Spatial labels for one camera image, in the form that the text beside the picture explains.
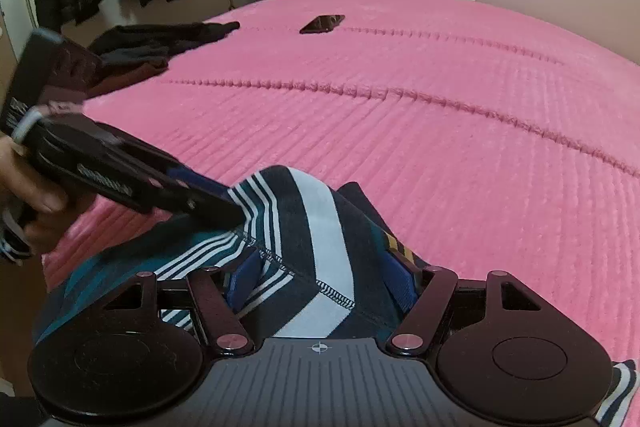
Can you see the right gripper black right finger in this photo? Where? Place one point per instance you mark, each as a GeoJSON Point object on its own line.
{"type": "Point", "coordinates": [424, 325]}

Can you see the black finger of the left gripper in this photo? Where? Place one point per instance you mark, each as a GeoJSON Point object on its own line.
{"type": "Point", "coordinates": [207, 202]}

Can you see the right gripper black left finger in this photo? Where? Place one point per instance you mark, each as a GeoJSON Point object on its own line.
{"type": "Point", "coordinates": [218, 294]}

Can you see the striped navy teal shirt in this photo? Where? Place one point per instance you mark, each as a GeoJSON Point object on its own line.
{"type": "Point", "coordinates": [122, 350]}

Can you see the black clothes pile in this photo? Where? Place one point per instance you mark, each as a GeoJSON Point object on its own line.
{"type": "Point", "coordinates": [139, 44]}

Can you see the person's left hand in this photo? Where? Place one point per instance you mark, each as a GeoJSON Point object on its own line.
{"type": "Point", "coordinates": [55, 211]}

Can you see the dark red garment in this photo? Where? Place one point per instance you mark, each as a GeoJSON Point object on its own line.
{"type": "Point", "coordinates": [113, 78]}

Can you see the pink ribbed bed cover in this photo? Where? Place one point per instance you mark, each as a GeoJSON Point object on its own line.
{"type": "Point", "coordinates": [483, 138]}

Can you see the black smartphone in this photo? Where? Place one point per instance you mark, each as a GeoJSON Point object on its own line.
{"type": "Point", "coordinates": [322, 24]}

